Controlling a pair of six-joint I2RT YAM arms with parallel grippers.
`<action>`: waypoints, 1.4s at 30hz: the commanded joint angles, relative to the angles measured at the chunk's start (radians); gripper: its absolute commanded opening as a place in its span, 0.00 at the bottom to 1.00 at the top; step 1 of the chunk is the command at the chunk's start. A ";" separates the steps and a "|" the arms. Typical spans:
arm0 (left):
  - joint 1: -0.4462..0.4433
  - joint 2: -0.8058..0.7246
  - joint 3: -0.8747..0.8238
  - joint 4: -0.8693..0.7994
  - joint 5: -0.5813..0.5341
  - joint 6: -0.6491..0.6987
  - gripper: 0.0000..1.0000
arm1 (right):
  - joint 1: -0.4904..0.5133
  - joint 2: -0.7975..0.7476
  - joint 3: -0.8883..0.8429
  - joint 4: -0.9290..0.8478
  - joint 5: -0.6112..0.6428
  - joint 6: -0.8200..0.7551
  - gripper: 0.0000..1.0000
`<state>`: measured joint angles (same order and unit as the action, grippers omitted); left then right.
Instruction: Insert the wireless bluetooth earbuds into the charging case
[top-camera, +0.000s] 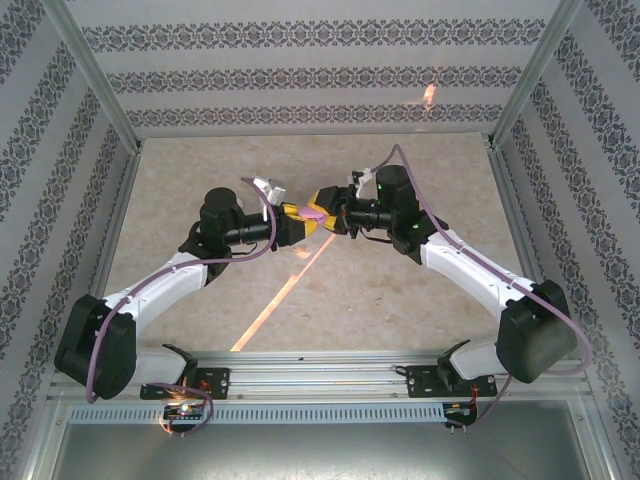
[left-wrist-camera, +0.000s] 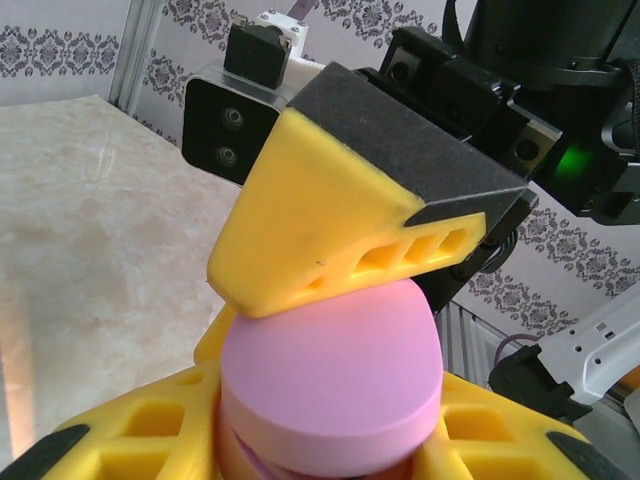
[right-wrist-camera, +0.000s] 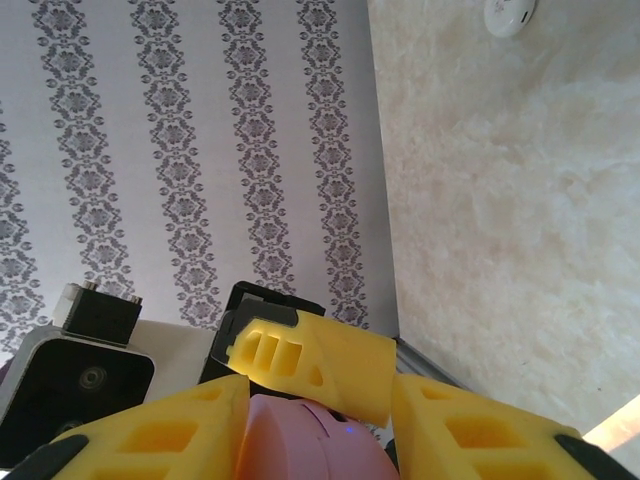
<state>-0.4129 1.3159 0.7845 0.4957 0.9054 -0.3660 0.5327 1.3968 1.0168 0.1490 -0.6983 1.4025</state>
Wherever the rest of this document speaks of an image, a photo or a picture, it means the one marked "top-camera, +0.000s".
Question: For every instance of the pink earbud charging case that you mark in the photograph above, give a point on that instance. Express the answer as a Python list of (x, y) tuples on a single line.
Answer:
[(312, 212)]

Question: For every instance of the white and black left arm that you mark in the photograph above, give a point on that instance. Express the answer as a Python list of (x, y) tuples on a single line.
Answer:
[(150, 290)]

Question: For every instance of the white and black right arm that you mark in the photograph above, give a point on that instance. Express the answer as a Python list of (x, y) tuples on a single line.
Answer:
[(470, 265)]

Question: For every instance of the small circuit board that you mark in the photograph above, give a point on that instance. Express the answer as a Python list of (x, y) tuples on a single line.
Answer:
[(457, 409), (182, 411)]

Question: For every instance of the grey metal base sheet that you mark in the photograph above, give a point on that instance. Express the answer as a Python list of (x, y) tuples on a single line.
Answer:
[(320, 455)]

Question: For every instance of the aluminium side frame rail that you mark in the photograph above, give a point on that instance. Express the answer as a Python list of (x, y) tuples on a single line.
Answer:
[(524, 250), (111, 250)]

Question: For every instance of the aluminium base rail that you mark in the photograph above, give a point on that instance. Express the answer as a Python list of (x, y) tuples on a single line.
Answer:
[(320, 375)]

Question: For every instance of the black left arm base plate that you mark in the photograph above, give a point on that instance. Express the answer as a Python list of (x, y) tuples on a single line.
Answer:
[(215, 382)]

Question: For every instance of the aluminium frame post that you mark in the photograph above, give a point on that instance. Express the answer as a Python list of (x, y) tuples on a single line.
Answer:
[(96, 75), (532, 75)]

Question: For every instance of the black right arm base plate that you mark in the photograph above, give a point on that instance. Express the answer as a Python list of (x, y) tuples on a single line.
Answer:
[(422, 382)]

